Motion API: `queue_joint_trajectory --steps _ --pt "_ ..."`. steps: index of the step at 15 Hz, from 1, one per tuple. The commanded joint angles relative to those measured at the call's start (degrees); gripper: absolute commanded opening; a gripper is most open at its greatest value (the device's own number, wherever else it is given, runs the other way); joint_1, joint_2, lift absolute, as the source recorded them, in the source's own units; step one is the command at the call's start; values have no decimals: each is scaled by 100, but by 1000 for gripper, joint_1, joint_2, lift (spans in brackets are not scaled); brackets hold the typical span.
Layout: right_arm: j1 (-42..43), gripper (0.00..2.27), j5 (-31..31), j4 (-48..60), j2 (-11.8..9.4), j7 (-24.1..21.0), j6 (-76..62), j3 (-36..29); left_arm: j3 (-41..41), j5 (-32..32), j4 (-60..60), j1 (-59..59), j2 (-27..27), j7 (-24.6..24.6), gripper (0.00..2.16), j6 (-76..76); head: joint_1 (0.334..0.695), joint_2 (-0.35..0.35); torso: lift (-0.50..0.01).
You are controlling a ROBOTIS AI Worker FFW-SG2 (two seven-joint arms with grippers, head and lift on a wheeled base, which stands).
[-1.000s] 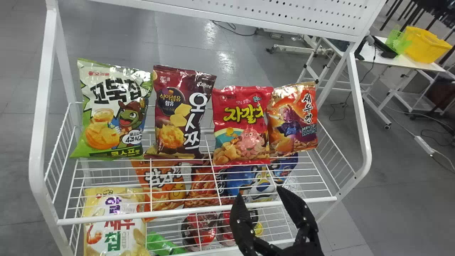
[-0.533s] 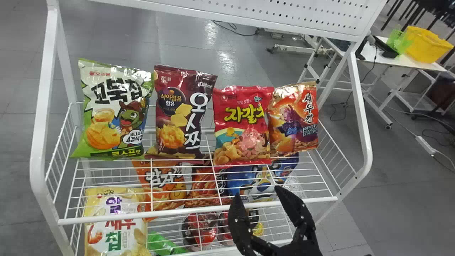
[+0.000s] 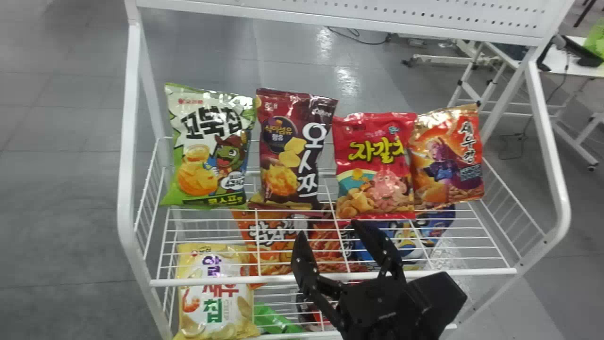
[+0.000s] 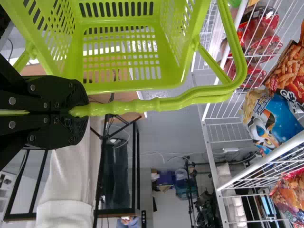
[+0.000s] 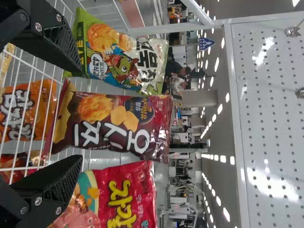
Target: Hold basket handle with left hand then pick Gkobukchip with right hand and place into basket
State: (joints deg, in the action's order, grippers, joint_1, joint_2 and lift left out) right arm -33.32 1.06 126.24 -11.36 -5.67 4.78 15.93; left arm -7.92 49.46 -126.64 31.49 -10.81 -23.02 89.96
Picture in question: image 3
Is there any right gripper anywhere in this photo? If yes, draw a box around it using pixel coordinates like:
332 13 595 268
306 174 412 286
290 219 440 340

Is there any blue snack packet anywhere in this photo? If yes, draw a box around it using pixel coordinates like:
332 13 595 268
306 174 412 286
348 204 456 272

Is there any plain green snack packet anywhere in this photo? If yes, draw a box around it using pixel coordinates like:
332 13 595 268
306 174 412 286
253 302 305 336

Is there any red snack packet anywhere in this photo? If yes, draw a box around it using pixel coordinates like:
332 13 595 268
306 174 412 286
332 111 418 221

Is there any maroon snack packet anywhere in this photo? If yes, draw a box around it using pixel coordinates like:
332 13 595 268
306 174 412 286
249 87 339 211

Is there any yellow snack packet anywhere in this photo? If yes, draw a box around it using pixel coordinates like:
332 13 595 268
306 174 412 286
172 242 261 340

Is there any gold orange snack packet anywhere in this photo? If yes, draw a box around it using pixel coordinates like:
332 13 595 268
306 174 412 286
408 103 486 211

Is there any white side table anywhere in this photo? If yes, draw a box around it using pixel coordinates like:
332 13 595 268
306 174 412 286
536 34 604 171

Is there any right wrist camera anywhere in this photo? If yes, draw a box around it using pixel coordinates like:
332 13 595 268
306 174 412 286
406 271 468 340

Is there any black cable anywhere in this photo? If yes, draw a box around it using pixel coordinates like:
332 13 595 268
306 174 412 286
327 25 389 46

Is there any white wire rack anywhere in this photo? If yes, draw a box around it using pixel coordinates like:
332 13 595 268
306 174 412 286
117 0 577 340

